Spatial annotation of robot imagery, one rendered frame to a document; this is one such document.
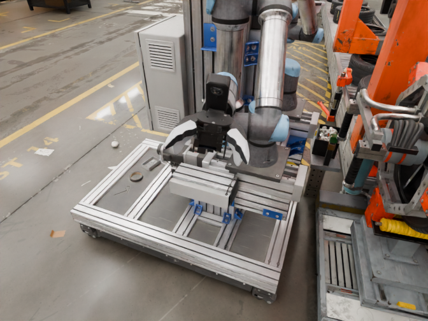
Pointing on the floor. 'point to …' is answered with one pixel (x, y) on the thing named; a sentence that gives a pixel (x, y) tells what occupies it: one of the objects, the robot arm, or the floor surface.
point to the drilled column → (313, 182)
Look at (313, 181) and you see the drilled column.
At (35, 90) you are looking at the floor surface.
